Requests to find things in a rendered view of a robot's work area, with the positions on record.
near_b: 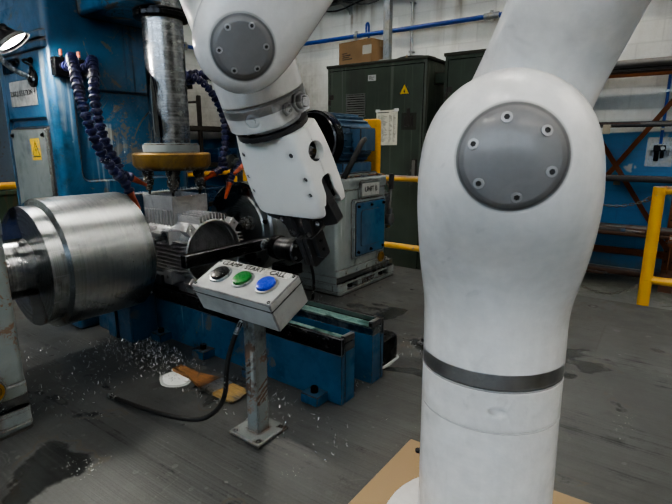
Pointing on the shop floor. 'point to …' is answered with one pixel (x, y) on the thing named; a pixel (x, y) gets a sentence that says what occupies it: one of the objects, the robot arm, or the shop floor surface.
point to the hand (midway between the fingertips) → (313, 246)
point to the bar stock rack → (638, 175)
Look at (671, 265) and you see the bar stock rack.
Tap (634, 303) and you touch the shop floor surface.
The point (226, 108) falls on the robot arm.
